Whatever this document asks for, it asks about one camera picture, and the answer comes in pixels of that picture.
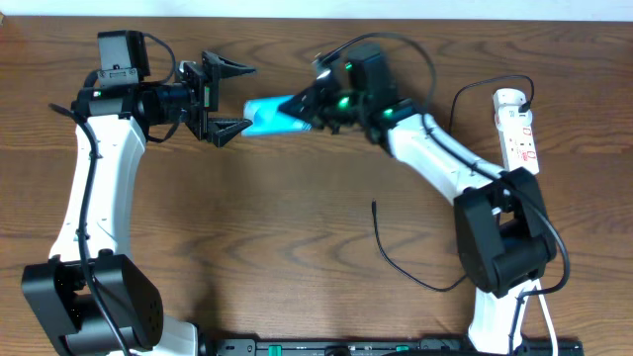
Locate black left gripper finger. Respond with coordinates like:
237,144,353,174
206,118,252,147
202,50,256,84

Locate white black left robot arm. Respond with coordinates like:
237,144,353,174
21,51,250,355

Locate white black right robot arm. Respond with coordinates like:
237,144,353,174
278,44,565,355

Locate white USB charger adapter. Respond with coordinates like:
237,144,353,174
495,105,533,132

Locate white power strip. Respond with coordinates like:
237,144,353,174
493,88,540,175

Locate black charging cable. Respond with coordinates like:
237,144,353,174
370,74,536,293

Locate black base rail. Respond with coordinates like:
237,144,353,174
212,337,585,356

